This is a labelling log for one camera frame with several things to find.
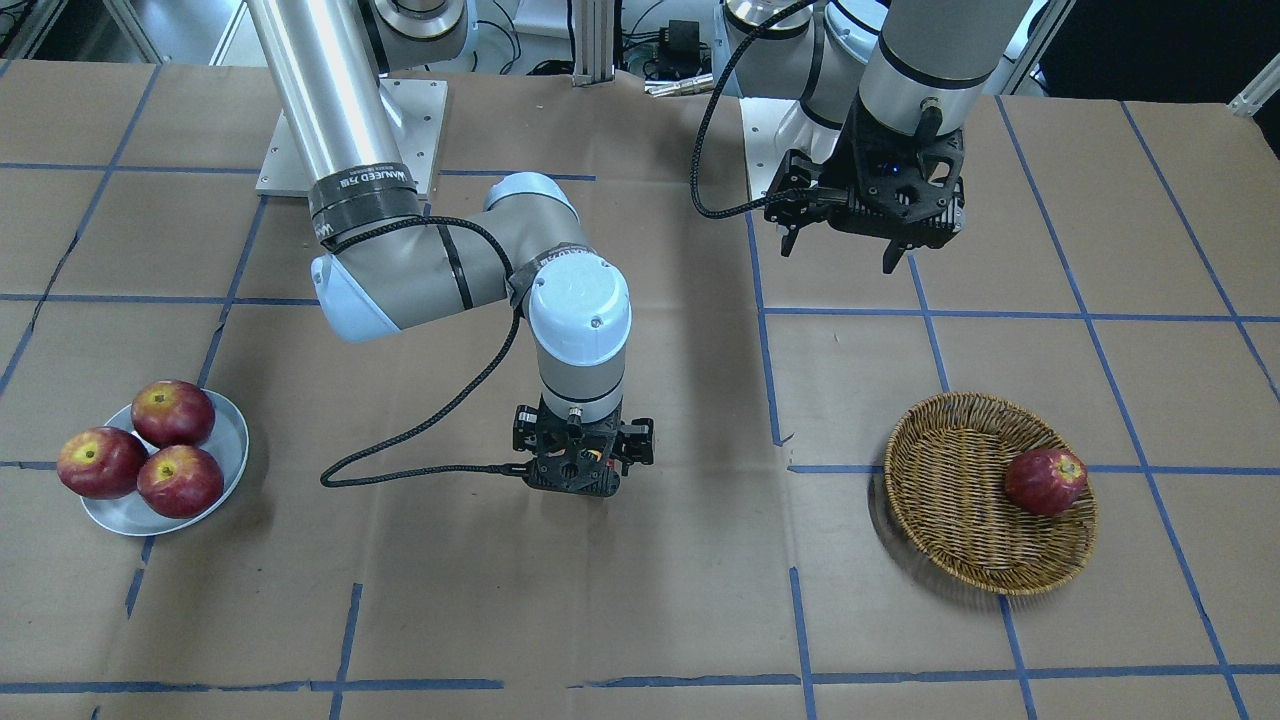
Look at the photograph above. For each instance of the black power adapter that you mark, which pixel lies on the black power adapter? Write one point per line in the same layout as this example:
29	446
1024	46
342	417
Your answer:
679	49

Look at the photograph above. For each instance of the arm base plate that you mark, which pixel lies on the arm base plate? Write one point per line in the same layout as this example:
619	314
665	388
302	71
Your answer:
399	121
771	127

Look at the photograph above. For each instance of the aluminium frame post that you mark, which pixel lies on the aluminium frame post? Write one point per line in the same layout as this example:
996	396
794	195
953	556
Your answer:
593	35

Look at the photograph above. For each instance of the red apple on plate front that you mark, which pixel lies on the red apple on plate front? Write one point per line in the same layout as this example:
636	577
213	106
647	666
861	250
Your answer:
180	481

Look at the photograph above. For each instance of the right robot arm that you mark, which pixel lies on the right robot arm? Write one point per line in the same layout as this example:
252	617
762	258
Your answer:
387	266

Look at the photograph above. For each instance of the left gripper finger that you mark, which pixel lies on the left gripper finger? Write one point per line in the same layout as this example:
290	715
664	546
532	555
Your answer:
788	238
895	250

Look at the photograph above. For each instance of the woven wicker basket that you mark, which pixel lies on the woven wicker basket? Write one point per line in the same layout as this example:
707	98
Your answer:
944	470

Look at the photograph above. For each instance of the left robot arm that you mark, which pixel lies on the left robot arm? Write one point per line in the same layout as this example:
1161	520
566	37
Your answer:
802	50

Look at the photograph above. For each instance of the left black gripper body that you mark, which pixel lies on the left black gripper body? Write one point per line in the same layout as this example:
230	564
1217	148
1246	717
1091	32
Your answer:
857	152

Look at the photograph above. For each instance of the dark red apple in basket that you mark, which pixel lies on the dark red apple in basket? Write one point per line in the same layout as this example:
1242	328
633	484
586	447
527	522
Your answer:
1045	481

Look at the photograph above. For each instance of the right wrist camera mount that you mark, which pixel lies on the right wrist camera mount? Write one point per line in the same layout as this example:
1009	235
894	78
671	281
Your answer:
557	446

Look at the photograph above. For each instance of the red apple on plate back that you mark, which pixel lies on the red apple on plate back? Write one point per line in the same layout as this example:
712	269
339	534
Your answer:
167	413

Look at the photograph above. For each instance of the red apple on plate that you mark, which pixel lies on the red apple on plate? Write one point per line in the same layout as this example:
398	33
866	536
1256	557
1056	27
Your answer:
167	413
102	463
180	481

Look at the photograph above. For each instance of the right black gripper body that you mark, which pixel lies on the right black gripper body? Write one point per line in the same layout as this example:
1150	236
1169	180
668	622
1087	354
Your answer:
636	442

